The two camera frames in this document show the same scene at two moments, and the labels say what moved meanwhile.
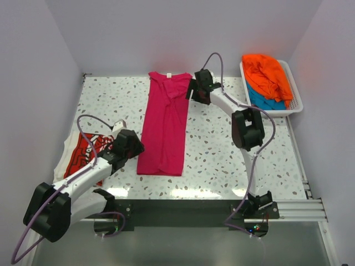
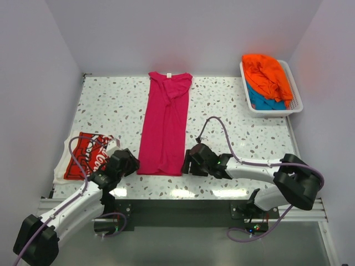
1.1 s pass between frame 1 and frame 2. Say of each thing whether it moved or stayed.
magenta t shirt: stayed
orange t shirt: stayed
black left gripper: moved
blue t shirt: stayed
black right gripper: moved
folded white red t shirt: stayed
